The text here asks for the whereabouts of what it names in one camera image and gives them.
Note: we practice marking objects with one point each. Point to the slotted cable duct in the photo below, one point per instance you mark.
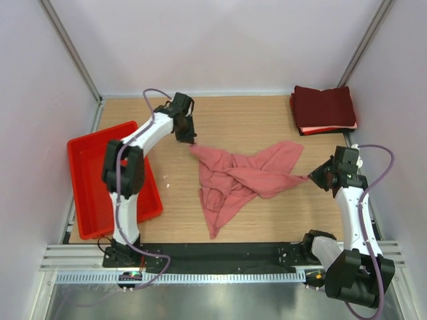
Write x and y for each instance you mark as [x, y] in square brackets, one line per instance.
[132, 278]

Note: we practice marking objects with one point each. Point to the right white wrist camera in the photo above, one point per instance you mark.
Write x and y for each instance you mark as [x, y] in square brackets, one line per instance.
[359, 162]

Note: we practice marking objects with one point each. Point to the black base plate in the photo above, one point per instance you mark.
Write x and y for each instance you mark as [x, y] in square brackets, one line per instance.
[216, 258]

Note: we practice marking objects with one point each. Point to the pink t shirt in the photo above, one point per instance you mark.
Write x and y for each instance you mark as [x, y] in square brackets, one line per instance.
[228, 181]

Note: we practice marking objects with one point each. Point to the left aluminium frame post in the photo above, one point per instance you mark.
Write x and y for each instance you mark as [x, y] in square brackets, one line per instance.
[70, 48]

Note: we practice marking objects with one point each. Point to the dark red folded shirt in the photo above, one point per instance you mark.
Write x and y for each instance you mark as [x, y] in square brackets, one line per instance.
[315, 108]

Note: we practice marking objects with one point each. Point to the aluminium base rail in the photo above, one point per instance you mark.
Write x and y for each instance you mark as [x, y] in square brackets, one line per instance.
[88, 256]

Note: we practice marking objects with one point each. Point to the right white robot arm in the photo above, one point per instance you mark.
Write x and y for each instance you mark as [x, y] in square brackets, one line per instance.
[357, 273]

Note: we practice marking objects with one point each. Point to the pink folded shirt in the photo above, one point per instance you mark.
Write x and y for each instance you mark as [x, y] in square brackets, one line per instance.
[310, 130]

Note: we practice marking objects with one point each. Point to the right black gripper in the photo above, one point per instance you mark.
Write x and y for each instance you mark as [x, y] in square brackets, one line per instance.
[316, 174]

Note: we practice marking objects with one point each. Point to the aluminium frame post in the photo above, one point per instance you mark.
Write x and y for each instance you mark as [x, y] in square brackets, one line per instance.
[373, 27]
[70, 48]

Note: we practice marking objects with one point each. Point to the right aluminium frame post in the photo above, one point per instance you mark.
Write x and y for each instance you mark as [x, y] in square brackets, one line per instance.
[373, 27]

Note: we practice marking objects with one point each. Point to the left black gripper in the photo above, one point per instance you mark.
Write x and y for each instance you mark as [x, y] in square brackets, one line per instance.
[188, 138]

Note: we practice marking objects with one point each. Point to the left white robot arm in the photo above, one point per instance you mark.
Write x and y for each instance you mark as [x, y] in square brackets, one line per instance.
[124, 163]

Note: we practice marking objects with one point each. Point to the red plastic tray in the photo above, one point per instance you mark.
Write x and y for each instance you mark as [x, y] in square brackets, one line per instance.
[94, 211]

